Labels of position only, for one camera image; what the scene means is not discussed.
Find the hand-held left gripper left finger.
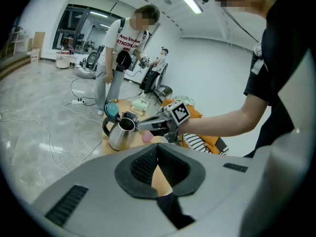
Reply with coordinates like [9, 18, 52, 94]
[32, 143, 178, 237]

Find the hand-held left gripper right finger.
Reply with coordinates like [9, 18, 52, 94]
[158, 143, 269, 237]

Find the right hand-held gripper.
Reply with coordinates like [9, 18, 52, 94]
[137, 100, 191, 144]

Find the stainless steel kettle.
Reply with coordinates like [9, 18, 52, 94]
[102, 102, 139, 152]

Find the person's right forearm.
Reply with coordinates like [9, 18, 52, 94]
[178, 105, 260, 139]

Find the black folding chair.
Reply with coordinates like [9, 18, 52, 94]
[153, 84, 174, 106]

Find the pale cloth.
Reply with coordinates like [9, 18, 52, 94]
[173, 94, 196, 106]

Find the orange cloth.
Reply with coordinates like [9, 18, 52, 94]
[160, 98, 229, 156]

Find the striped cloth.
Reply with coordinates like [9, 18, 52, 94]
[184, 132, 228, 156]

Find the white beanbag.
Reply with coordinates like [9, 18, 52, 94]
[75, 53, 100, 79]

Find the person's black shirt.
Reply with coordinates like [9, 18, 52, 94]
[243, 0, 311, 158]

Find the brown cardboard box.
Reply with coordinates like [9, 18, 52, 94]
[29, 31, 46, 64]

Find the wooden floor platform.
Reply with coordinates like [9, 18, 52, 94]
[0, 53, 32, 81]

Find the white floor cable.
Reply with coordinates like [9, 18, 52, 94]
[0, 102, 106, 174]

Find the black floor cable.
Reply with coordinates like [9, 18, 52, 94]
[70, 77, 99, 106]

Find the dark glass window wall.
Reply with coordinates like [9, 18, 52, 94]
[56, 5, 158, 73]

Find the black camera cable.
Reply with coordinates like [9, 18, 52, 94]
[224, 7, 260, 43]

